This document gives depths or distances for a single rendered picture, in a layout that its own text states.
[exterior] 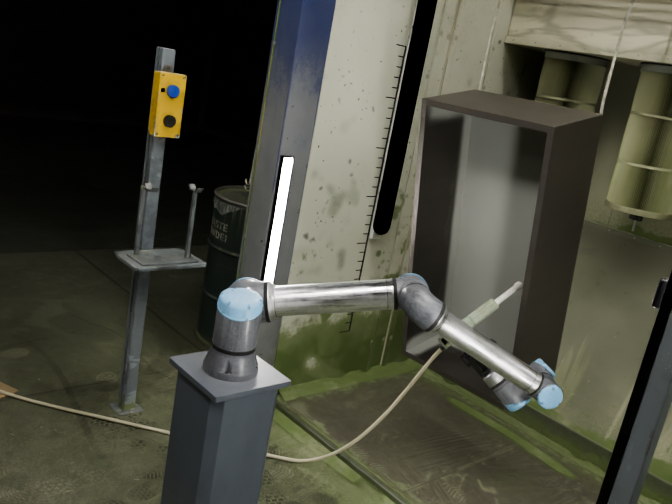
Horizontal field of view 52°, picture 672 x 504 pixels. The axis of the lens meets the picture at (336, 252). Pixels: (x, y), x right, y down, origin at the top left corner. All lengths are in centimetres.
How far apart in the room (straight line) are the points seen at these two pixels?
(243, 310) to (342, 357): 161
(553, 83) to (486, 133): 93
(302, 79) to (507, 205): 105
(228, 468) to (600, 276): 241
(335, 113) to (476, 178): 71
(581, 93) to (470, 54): 62
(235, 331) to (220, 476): 50
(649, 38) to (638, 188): 71
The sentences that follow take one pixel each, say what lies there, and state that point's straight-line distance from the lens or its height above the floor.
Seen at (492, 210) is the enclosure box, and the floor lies 120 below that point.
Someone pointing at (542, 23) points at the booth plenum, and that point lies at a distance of 402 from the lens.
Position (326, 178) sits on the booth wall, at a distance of 331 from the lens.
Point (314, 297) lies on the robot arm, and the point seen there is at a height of 91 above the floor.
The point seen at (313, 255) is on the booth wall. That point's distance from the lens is 340.
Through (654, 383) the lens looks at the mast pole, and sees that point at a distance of 172.
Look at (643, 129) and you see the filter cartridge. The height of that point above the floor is 167.
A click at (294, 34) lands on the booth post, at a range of 309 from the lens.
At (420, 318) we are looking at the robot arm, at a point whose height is 94.
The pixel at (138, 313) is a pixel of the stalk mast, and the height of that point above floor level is 49.
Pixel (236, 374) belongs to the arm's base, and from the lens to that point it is 236.
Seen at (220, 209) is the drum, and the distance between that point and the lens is 393.
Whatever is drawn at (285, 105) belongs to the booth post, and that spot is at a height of 149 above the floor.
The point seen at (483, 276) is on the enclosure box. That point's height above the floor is 88.
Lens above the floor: 171
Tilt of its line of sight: 15 degrees down
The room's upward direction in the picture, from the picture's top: 11 degrees clockwise
